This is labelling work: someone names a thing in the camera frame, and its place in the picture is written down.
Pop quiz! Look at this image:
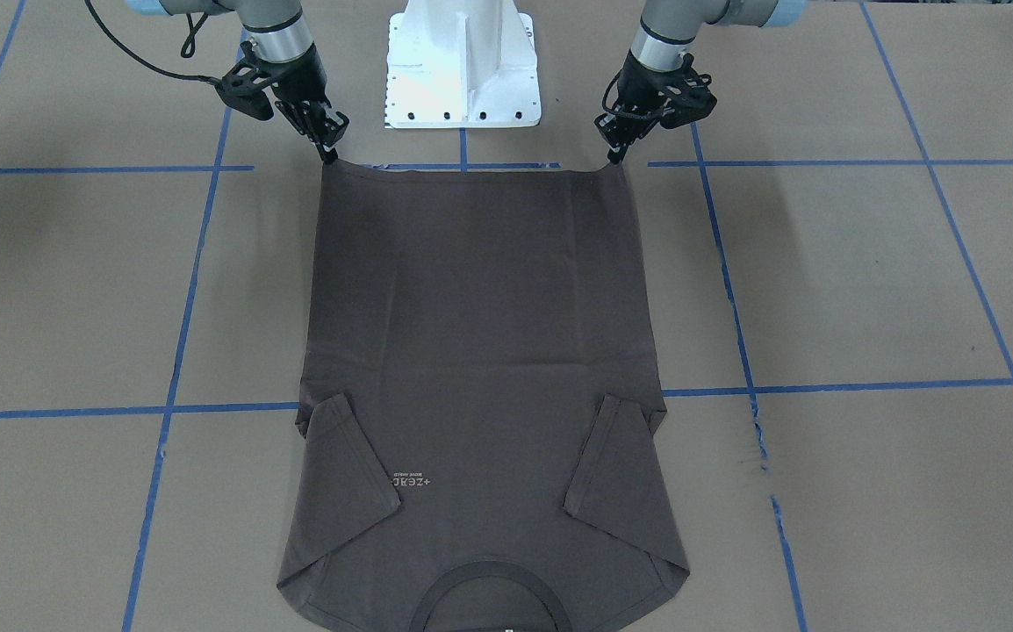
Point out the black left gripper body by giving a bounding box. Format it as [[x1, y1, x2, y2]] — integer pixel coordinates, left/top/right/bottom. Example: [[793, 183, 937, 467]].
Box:
[[616, 51, 678, 123]]

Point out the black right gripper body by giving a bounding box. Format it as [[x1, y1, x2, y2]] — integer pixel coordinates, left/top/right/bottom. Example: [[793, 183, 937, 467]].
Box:
[[271, 47, 331, 124]]

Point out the brown t-shirt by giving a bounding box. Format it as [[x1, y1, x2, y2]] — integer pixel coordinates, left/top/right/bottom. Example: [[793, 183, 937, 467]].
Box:
[[277, 161, 690, 631]]

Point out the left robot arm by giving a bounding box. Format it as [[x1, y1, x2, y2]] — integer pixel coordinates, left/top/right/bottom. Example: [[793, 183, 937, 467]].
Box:
[[594, 1, 808, 164]]

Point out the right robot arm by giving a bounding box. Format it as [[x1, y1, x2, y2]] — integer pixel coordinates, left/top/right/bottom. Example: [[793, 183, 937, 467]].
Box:
[[126, 1, 349, 165]]

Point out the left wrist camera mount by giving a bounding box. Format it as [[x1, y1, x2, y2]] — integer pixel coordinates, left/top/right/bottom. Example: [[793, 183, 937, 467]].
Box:
[[659, 53, 718, 131]]

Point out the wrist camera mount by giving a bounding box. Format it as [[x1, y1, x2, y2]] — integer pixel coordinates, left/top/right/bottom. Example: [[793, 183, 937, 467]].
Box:
[[659, 53, 718, 131], [213, 40, 277, 121]]

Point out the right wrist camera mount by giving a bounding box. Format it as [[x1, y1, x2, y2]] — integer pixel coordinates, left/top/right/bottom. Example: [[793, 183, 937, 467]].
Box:
[[213, 40, 277, 121]]

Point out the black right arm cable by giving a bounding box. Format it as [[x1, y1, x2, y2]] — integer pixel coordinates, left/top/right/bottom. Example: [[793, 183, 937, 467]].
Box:
[[83, 0, 231, 89]]

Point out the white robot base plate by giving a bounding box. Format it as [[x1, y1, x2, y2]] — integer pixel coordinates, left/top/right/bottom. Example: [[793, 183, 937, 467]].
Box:
[[384, 1, 542, 129]]

